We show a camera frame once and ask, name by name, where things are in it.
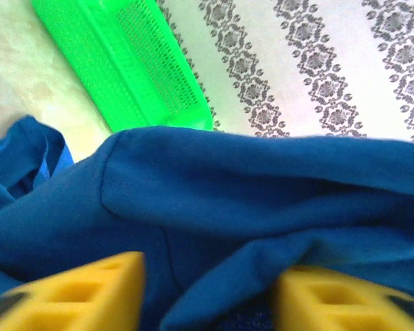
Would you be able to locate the green plastic basket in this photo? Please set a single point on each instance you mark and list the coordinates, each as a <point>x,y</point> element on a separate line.
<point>100,69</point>

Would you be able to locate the blue t-shirt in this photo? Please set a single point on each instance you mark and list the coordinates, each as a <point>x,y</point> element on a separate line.
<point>227,189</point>

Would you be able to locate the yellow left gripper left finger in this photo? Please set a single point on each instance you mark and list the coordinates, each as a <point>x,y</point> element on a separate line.
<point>72,300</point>

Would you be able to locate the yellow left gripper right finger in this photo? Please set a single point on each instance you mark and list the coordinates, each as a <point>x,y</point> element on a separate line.
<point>338,303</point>

